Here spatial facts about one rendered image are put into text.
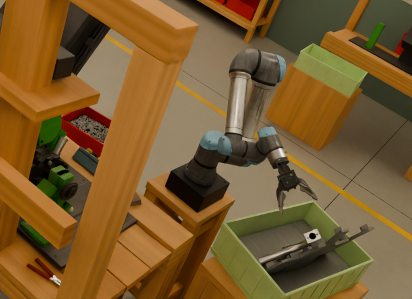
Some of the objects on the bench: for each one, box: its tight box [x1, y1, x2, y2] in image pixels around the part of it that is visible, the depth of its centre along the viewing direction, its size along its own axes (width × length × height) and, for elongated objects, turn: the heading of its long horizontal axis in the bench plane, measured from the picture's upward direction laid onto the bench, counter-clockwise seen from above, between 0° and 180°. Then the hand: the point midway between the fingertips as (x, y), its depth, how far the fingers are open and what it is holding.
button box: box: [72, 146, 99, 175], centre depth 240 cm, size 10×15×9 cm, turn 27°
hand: (300, 208), depth 213 cm, fingers open, 14 cm apart
